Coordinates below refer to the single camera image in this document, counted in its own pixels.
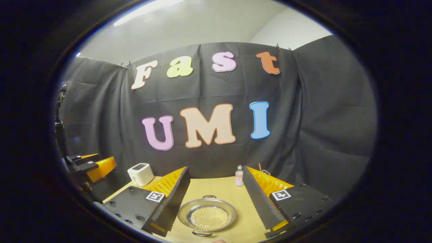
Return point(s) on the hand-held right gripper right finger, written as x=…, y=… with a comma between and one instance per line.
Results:
x=260, y=206

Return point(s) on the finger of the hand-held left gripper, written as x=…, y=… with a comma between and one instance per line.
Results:
x=86, y=158
x=88, y=166

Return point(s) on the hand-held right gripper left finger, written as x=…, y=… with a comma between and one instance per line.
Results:
x=175, y=199

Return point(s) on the small clear glass holder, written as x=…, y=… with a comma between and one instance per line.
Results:
x=266, y=172

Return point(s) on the white bottle with pink label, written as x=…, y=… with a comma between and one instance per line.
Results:
x=239, y=177

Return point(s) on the pile of soybeans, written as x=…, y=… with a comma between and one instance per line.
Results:
x=210, y=218

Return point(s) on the white toaster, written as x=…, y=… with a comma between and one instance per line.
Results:
x=140, y=173

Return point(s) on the black backdrop cloth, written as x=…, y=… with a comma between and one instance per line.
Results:
x=209, y=91

